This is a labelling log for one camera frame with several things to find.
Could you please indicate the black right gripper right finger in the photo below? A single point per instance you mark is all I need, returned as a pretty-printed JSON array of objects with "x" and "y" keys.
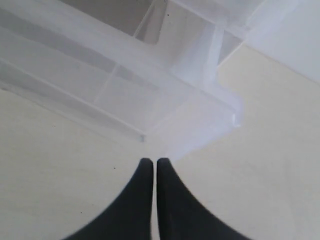
[{"x": 180, "y": 215}]

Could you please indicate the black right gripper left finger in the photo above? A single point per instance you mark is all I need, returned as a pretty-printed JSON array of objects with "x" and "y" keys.
[{"x": 128, "y": 217}]

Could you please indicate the white plastic drawer cabinet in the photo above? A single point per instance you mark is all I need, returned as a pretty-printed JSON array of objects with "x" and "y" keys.
[{"x": 191, "y": 37}]

